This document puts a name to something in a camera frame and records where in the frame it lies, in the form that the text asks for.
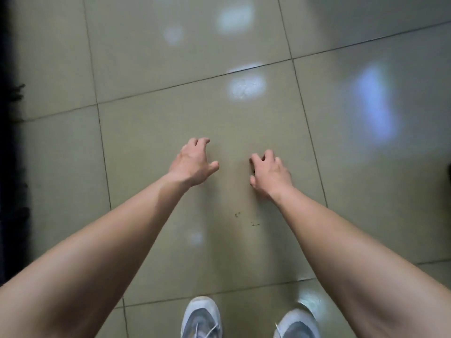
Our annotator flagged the person's right forearm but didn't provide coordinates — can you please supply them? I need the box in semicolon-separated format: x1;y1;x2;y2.
271;184;451;338

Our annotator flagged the white grey sneaker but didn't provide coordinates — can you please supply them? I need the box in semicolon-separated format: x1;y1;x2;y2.
274;308;321;338
180;296;222;338

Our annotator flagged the white grey left sneaker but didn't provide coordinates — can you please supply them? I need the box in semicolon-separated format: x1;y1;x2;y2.
180;296;222;338

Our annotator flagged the black furniture edge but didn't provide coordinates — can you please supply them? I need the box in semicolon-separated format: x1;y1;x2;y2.
0;0;30;282

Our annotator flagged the person's right hand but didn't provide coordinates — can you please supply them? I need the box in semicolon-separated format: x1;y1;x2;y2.
249;149;293;204

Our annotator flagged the person's left forearm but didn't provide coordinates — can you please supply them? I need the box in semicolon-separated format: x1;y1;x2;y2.
0;172;192;338

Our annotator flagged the person's left hand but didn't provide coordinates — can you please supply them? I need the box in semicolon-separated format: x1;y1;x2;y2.
167;138;220;188

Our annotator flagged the white grey right sneaker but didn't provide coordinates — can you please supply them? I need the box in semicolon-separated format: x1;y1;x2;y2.
274;308;321;338

